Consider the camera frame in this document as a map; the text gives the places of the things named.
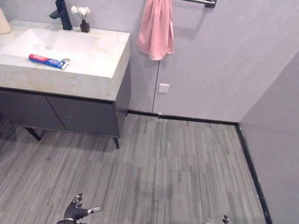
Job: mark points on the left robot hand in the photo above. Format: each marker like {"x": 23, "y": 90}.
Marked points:
{"x": 74, "y": 211}

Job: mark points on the dark vanity cabinet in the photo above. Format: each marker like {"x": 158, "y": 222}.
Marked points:
{"x": 53, "y": 111}

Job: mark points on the red and blue toothpaste tube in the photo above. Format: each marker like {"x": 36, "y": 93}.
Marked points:
{"x": 48, "y": 61}

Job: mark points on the white marble washbasin counter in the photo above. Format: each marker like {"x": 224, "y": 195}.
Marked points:
{"x": 61, "y": 55}

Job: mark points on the white flowers in dark vase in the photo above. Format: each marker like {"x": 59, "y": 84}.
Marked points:
{"x": 83, "y": 17}

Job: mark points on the black faucet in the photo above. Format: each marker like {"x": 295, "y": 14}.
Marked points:
{"x": 61, "y": 12}

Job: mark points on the pink towel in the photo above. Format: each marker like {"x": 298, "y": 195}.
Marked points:
{"x": 157, "y": 25}

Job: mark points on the white wall socket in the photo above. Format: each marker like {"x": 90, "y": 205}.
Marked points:
{"x": 163, "y": 88}

